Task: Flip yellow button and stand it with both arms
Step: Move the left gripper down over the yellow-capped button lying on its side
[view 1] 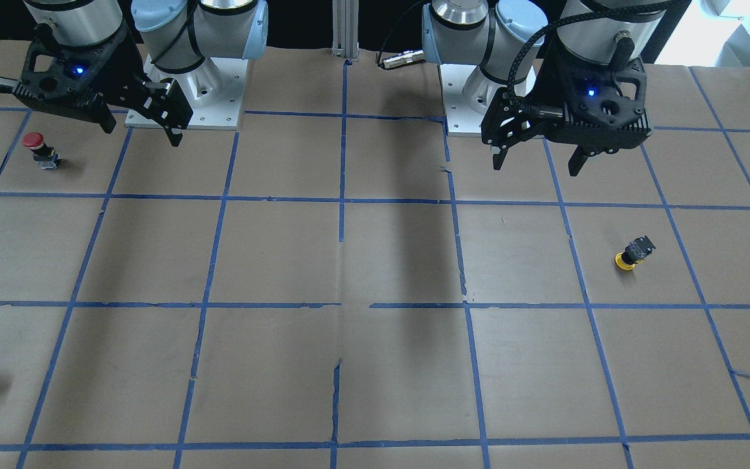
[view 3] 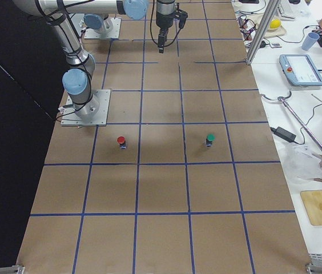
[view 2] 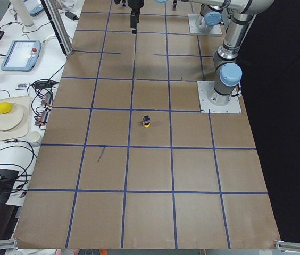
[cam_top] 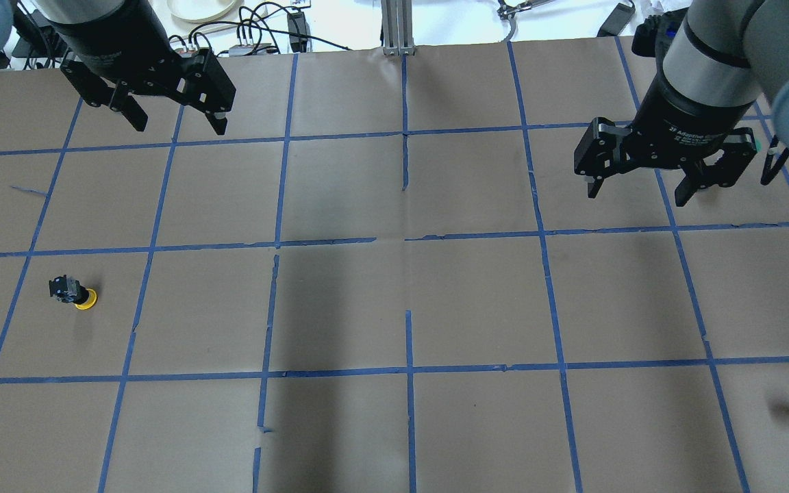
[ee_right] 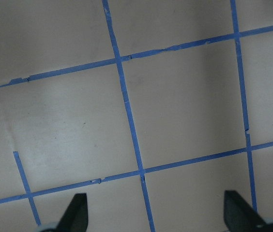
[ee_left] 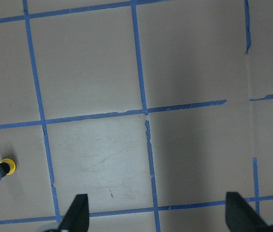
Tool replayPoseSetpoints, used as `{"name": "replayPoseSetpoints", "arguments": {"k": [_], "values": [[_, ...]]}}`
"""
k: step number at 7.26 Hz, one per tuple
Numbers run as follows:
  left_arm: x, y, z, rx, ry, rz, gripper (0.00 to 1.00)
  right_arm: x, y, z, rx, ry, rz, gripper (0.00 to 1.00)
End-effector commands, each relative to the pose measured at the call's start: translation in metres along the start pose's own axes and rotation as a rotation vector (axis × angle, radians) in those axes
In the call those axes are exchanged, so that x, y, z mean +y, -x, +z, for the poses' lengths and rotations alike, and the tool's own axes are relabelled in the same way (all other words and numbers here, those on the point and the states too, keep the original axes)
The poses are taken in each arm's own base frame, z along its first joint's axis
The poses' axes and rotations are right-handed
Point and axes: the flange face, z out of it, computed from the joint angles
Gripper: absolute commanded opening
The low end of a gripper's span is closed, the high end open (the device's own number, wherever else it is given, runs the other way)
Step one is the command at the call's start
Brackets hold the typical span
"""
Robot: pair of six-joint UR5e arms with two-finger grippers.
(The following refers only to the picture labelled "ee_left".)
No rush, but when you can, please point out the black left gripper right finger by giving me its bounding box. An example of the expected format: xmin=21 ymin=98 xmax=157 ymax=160
xmin=225 ymin=192 xmax=268 ymax=232

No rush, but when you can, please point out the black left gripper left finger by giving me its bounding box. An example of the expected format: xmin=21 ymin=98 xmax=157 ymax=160
xmin=58 ymin=194 xmax=89 ymax=232

